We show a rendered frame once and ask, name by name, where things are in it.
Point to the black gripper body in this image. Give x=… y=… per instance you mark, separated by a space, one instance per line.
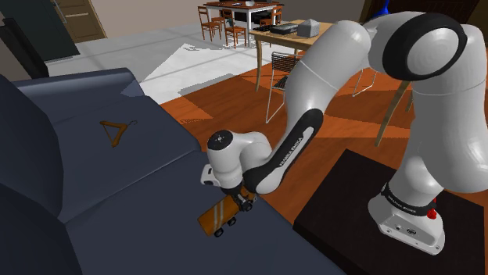
x=243 y=200

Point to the orange toy truck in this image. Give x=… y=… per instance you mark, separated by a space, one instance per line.
x=215 y=216

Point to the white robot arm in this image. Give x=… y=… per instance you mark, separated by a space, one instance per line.
x=438 y=125

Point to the black robot stand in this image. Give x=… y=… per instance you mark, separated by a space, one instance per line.
x=343 y=228

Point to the dark blue sofa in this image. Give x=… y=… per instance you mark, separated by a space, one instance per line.
x=114 y=182

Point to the brown wooden clothes hanger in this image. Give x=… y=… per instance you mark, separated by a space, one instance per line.
x=116 y=133

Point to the light wooden table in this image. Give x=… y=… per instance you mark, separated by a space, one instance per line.
x=282 y=38

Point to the brown wooden dining chair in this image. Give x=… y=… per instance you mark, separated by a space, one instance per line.
x=232 y=28
x=207 y=23
x=272 y=17

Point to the black flat device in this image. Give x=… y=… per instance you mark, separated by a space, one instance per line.
x=284 y=28

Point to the grey box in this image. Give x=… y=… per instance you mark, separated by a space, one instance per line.
x=308 y=28

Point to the white dining table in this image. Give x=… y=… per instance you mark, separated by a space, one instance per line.
x=247 y=9

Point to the brown wooden door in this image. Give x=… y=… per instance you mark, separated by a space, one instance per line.
x=82 y=19

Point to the dark green cabinet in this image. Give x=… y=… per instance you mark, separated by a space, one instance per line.
x=42 y=30

